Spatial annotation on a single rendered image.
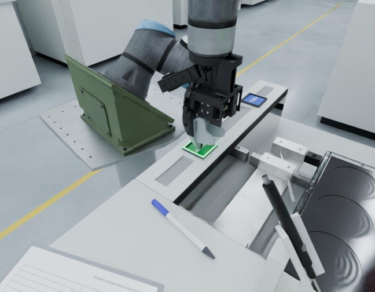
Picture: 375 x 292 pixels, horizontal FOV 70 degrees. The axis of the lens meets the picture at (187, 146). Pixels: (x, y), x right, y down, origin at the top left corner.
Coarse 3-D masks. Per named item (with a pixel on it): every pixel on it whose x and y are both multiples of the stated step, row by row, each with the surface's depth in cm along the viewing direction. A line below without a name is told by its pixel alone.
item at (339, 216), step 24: (336, 168) 62; (360, 168) 61; (336, 192) 56; (360, 192) 56; (312, 216) 51; (336, 216) 51; (360, 216) 51; (312, 240) 47; (336, 240) 47; (360, 240) 47; (288, 264) 44; (336, 264) 44; (360, 264) 44; (336, 288) 41; (360, 288) 41
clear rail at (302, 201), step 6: (324, 156) 64; (324, 162) 63; (318, 168) 61; (318, 174) 59; (312, 180) 58; (312, 186) 57; (306, 192) 55; (300, 198) 55; (306, 198) 54; (300, 204) 53; (294, 210) 52; (300, 210) 52
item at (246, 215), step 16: (288, 160) 66; (256, 176) 62; (272, 176) 62; (240, 192) 58; (256, 192) 58; (240, 208) 55; (256, 208) 55; (272, 208) 55; (224, 224) 52; (240, 224) 52; (256, 224) 52
